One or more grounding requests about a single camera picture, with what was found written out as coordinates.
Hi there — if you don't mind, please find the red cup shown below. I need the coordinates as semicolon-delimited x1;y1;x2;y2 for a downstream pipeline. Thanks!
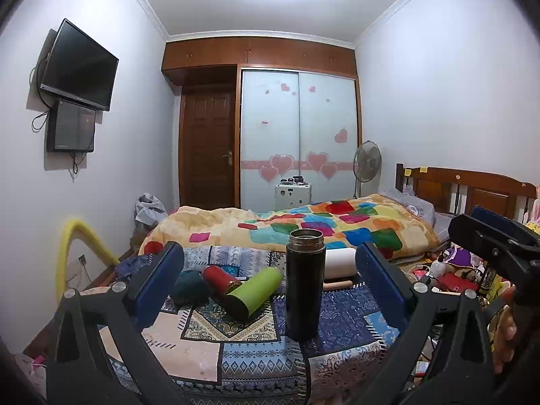
201;265;243;304

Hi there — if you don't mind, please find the black television cable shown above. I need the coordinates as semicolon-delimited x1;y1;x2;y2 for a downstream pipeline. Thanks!
29;65;52;133

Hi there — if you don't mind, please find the colourful patch quilt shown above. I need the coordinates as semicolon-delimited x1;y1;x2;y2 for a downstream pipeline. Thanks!
138;194;441;263

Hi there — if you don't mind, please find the grey plastic bag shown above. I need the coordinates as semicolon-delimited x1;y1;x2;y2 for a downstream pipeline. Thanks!
135;193;168;225

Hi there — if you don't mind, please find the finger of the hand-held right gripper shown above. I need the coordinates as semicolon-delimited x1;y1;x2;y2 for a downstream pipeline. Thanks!
448;214;530;273
470;205;540;243

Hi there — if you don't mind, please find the wooden bed headboard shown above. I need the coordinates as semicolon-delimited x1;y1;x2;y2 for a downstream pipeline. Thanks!
395;163;539;225

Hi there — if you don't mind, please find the red packet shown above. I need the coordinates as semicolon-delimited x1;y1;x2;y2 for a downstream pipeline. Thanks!
440;272;480;293

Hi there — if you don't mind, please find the purple cloth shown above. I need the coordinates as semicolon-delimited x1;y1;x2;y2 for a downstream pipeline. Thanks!
446;247;474;265

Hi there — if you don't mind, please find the person's right hand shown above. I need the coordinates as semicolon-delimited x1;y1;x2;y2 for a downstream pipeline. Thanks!
493;286;519;375

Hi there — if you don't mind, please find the dark blue cloth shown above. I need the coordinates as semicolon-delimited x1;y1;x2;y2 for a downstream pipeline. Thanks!
115;255;153;282

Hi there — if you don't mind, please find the white rolling pin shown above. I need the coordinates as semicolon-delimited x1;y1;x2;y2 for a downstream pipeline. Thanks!
322;248;359;292

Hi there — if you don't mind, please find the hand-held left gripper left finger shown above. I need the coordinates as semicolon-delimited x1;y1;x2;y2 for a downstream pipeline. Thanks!
46;241;190;405

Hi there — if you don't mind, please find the grey wall box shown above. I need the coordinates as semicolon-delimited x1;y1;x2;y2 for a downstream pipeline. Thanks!
46;98;97;154

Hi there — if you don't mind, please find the patterned patchwork blanket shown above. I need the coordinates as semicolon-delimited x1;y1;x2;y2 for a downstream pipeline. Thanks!
80;245;425;405

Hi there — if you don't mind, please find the yellow foam tube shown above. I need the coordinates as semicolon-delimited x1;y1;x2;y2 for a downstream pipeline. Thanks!
58;218;121;301

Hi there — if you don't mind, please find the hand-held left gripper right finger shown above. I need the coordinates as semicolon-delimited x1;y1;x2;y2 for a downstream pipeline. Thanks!
337;242;496;405

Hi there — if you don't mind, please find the grey pillow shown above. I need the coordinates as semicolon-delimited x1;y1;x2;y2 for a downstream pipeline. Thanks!
380;188;438;229

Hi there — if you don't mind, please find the wooden wardrobe with sliding doors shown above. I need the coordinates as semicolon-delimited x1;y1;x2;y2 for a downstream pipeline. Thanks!
161;36;363;212

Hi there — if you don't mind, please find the brown wooden door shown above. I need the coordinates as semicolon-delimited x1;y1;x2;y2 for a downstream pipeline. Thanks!
179;85;237;211

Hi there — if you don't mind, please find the black thermos cup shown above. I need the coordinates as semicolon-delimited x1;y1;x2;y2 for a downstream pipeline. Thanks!
286;228;326;342

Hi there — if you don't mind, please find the wall-mounted black television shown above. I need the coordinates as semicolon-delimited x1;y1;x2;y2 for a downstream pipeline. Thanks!
39;19;120;112

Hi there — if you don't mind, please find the white cabinet with items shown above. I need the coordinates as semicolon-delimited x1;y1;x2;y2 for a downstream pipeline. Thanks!
275;182;314;212

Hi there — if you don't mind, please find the green cup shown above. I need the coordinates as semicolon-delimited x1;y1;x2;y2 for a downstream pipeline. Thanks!
224;267;284;322

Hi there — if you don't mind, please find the standing fan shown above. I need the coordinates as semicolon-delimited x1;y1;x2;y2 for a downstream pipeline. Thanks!
353;140;383;200

